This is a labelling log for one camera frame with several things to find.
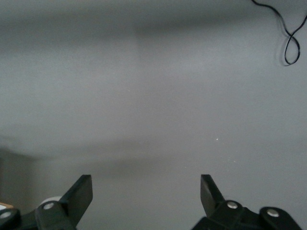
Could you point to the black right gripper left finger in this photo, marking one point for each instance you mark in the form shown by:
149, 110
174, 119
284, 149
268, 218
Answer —
76, 198

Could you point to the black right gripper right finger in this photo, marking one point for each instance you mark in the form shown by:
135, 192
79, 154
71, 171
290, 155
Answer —
216, 210

